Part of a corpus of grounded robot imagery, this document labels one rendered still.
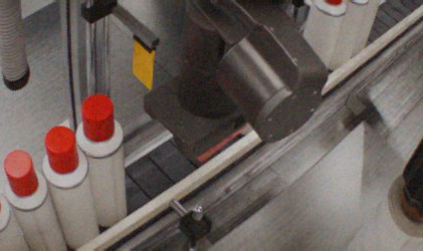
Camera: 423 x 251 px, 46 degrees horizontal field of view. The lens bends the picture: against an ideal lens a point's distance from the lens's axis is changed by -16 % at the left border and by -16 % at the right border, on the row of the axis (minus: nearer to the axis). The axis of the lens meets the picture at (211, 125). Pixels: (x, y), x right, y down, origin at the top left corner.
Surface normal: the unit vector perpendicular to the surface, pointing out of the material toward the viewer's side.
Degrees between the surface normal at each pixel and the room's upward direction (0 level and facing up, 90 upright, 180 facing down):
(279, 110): 90
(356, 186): 0
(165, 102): 1
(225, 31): 1
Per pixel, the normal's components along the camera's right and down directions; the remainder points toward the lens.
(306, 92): 0.52, 0.71
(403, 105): 0.11, -0.61
